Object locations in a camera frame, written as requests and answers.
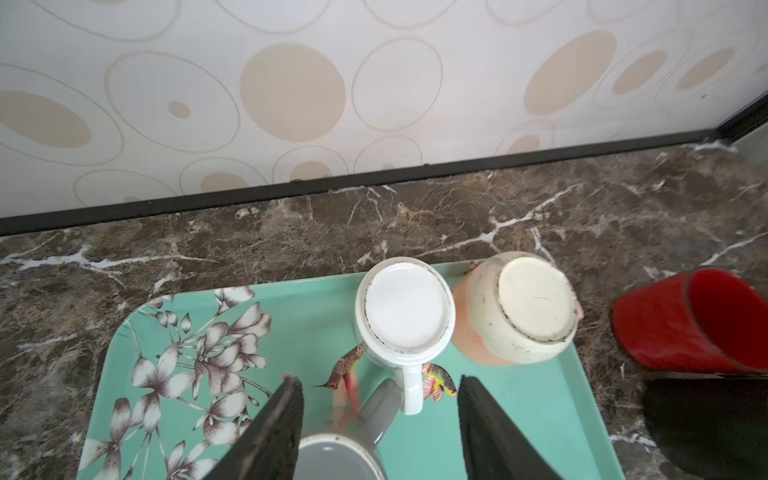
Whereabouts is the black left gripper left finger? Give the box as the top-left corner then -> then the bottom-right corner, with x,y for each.
204,375 -> 304,480

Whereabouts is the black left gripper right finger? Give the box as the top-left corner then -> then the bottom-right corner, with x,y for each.
457,376 -> 560,480

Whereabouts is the dark grey mug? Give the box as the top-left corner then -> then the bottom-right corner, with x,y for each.
293,378 -> 403,479

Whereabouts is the white mug back row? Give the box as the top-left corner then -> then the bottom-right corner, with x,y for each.
354,257 -> 456,415

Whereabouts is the red mug black handle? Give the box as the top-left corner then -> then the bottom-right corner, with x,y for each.
611,268 -> 767,374

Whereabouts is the cream orange mug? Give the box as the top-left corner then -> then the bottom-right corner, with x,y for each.
452,251 -> 584,367

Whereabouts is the green floral bird tray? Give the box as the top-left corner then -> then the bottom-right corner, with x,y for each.
77,274 -> 622,479

